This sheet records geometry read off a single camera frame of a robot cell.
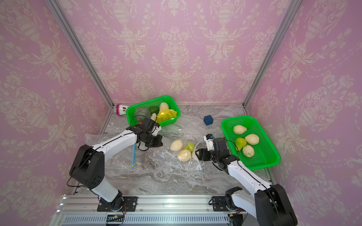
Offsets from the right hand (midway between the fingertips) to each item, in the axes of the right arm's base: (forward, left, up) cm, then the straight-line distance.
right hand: (195, 154), depth 84 cm
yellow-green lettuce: (+31, +19, +3) cm, 36 cm away
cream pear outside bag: (0, +1, +1) cm, 1 cm away
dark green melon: (+32, +36, +6) cm, 48 cm away
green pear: (+7, -30, -2) cm, 31 cm away
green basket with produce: (+44, +28, -1) cm, 52 cm away
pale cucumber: (+34, +29, -3) cm, 45 cm away
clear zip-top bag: (+3, +44, -7) cm, 45 cm away
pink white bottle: (+41, +55, +1) cm, 68 cm away
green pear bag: (+6, +3, 0) cm, 6 cm away
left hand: (+7, +20, +1) cm, 21 cm away
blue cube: (+29, -13, -3) cm, 31 cm away
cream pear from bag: (+9, -39, -2) cm, 40 cm away
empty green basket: (+1, -45, -6) cm, 46 cm away
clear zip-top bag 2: (+1, +15, -4) cm, 16 cm away
